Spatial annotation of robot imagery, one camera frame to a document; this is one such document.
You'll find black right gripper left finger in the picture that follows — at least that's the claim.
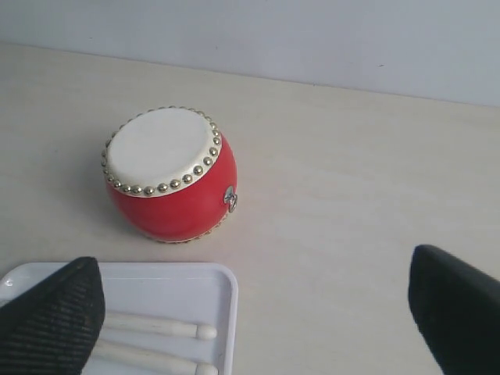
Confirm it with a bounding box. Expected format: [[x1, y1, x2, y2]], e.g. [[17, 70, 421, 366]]
[[1, 256, 105, 374]]

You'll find white plastic tray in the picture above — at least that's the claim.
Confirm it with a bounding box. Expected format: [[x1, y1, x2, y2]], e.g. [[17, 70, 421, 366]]
[[0, 262, 239, 375]]

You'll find small red drum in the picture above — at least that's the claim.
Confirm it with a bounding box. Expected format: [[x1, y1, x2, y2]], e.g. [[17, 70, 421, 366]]
[[101, 105, 238, 243]]

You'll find white wooden drumstick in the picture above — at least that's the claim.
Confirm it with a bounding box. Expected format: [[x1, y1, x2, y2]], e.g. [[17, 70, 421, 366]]
[[103, 312, 218, 341], [92, 340, 219, 375]]

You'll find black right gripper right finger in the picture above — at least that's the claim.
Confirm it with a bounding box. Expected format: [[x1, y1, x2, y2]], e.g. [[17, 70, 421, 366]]
[[408, 245, 499, 374]]

